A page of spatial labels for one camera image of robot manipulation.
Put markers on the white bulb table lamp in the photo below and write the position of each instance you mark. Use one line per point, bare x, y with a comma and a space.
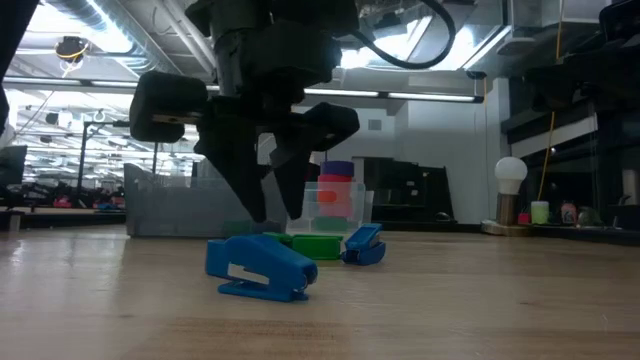
510, 172

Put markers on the clear plastic bin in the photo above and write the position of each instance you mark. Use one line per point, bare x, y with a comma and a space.
360, 215

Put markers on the black round ceiling fixture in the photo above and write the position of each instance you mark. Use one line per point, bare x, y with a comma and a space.
72, 47

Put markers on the black storage cabinet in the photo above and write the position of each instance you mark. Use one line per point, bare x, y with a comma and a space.
410, 195

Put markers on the pink tape roll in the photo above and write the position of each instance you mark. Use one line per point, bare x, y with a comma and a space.
336, 210

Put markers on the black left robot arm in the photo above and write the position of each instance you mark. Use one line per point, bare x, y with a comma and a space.
15, 40

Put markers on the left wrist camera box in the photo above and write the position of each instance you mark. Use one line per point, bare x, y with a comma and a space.
165, 105

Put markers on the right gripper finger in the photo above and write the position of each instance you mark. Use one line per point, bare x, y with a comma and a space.
622, 20
575, 87

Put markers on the blue tape roll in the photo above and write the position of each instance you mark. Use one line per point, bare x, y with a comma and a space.
337, 168

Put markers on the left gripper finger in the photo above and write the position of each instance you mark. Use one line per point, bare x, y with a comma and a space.
235, 150
300, 140

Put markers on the red tape roll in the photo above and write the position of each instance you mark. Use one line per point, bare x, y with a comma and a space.
335, 178

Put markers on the green cup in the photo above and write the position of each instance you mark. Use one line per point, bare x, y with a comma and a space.
540, 212

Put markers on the blue mini stapler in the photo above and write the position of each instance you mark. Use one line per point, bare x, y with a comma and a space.
365, 250
270, 265

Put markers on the green tape roll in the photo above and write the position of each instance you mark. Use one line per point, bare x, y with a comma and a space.
330, 224

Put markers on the small red container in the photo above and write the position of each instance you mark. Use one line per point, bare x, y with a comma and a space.
523, 218

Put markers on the grey translucent plastic bin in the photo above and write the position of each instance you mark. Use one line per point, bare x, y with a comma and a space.
165, 210

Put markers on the white linear light bar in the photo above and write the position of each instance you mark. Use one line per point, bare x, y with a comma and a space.
430, 96

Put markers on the pink bottle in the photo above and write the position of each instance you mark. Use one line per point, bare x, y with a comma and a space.
568, 214

